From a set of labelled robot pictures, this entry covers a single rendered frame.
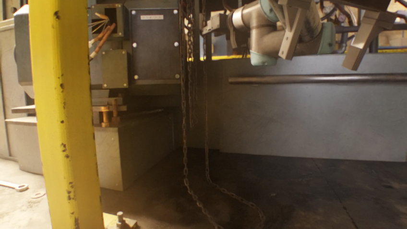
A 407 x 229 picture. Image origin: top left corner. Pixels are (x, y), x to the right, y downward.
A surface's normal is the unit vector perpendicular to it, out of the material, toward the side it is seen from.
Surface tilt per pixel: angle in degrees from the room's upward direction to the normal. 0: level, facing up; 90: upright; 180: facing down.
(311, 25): 131
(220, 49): 90
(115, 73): 90
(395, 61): 90
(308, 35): 147
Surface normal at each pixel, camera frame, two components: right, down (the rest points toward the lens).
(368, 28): -0.99, -0.10
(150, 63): 0.07, 0.09
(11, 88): -0.27, 0.10
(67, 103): 0.96, 0.00
